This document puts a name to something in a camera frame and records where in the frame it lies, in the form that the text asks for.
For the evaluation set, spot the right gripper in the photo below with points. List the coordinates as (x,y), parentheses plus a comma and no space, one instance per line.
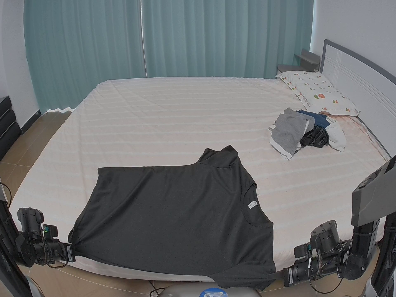
(298,274)

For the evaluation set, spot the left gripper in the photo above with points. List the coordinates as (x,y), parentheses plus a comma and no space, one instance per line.
(60,252)

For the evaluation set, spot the black T-shirt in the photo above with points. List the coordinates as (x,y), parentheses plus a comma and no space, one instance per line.
(170,212)

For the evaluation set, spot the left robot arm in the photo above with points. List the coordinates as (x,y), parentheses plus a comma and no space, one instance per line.
(29,221)

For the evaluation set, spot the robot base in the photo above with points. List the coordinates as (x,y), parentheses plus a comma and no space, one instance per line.
(185,292)

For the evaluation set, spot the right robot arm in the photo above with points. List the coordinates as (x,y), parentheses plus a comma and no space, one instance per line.
(371,196)

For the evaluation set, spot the bed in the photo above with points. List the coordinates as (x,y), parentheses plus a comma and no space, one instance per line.
(185,119)

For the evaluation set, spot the black chest of drawers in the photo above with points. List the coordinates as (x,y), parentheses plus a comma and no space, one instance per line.
(7,128)

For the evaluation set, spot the black shiny garment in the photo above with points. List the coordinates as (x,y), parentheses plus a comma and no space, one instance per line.
(315,138)

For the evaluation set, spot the grey and white garment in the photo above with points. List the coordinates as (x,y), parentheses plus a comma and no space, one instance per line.
(289,131)

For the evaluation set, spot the dark blue garment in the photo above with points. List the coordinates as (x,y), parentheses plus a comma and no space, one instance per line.
(315,118)

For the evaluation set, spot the white printed pillow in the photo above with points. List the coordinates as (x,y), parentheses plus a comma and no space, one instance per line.
(318,91)

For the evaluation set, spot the blue-green curtain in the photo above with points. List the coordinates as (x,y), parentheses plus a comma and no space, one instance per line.
(83,42)
(225,26)

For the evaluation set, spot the grey bedside table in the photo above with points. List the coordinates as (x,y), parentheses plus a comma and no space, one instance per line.
(304,59)

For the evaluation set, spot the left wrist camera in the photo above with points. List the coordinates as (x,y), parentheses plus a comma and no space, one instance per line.
(51,232)

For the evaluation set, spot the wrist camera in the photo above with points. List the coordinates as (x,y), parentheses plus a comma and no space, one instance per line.
(301,251)
(51,232)

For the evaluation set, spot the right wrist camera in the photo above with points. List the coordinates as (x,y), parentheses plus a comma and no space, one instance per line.
(301,251)

